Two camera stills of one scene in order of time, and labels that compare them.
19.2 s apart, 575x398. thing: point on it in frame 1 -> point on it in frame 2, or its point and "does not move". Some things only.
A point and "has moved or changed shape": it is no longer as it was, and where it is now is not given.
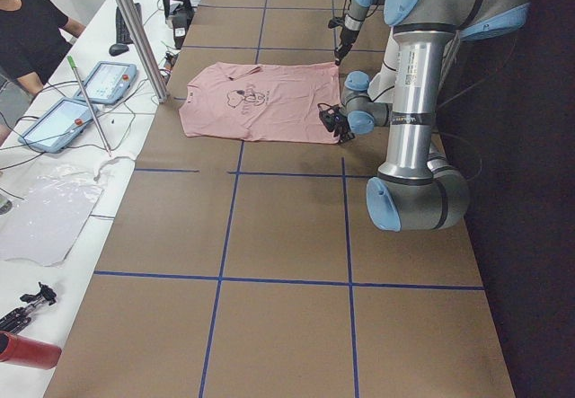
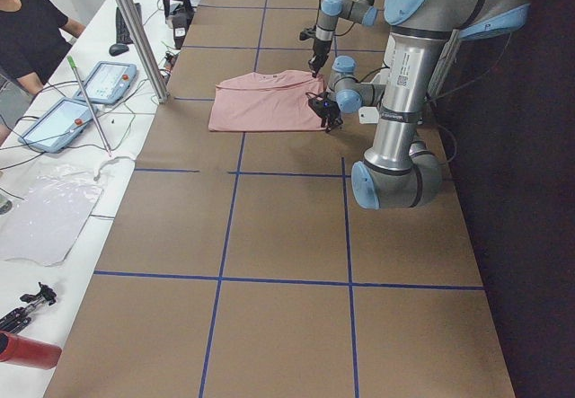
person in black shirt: x=35 y=33 does not move
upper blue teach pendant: x=108 y=82 does not move
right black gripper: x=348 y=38 -> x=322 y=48
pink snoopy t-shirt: x=272 y=101 has moved or changed shape
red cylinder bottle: x=22 y=350 does not move
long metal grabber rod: x=90 y=103 does not move
